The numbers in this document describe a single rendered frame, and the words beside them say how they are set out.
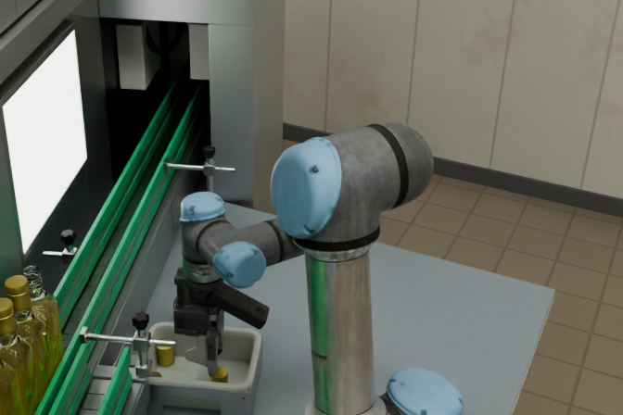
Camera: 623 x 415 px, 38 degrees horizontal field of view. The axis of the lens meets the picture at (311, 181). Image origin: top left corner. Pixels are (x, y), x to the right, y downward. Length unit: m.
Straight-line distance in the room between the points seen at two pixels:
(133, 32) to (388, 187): 1.37
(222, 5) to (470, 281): 0.88
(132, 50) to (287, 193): 1.34
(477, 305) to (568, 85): 1.94
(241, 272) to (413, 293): 0.72
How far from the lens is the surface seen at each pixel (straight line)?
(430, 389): 1.40
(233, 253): 1.47
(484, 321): 2.06
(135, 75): 2.46
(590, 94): 3.91
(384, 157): 1.15
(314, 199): 1.10
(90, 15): 2.22
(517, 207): 4.02
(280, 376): 1.86
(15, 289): 1.45
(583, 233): 3.93
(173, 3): 2.23
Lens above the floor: 1.98
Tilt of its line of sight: 29 degrees down
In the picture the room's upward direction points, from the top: 2 degrees clockwise
